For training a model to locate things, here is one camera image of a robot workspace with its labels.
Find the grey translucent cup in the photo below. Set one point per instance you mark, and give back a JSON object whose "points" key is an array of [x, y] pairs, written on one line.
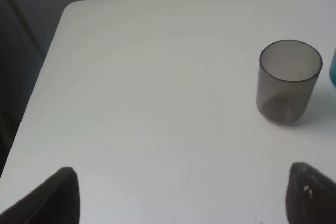
{"points": [[288, 71]]}

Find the teal translucent cup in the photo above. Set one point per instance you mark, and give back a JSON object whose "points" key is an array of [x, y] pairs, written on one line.
{"points": [[332, 69]]}

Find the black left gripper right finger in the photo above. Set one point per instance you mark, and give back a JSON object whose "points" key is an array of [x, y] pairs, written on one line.
{"points": [[310, 195]]}

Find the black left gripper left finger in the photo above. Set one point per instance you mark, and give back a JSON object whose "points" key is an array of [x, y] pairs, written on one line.
{"points": [[56, 200]]}

